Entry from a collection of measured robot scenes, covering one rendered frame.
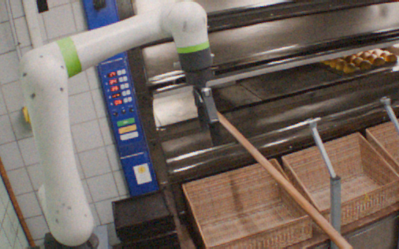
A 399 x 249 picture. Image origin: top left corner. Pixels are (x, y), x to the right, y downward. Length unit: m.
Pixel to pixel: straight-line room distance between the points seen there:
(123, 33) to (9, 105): 1.13
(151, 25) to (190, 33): 0.15
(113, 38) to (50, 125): 0.33
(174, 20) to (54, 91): 0.38
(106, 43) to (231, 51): 1.14
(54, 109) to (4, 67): 1.19
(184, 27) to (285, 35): 1.26
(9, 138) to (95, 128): 0.48
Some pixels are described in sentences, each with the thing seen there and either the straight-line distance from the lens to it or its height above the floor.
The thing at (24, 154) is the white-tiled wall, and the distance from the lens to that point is 2.34.
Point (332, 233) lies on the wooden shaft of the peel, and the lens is 1.29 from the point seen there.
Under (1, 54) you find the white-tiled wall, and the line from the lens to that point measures 2.22.
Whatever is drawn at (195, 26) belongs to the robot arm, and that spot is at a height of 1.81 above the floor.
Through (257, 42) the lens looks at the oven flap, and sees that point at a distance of 2.33.
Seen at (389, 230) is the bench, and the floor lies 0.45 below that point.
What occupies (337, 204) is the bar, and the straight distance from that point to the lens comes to 2.12.
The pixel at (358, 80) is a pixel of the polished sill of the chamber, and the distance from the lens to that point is 2.69.
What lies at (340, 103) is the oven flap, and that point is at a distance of 2.67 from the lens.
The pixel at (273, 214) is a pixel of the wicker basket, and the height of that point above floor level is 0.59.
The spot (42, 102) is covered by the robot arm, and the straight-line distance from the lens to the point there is 1.05.
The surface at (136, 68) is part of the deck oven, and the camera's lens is 2.20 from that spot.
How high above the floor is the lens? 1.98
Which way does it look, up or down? 21 degrees down
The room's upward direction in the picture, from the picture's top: 11 degrees counter-clockwise
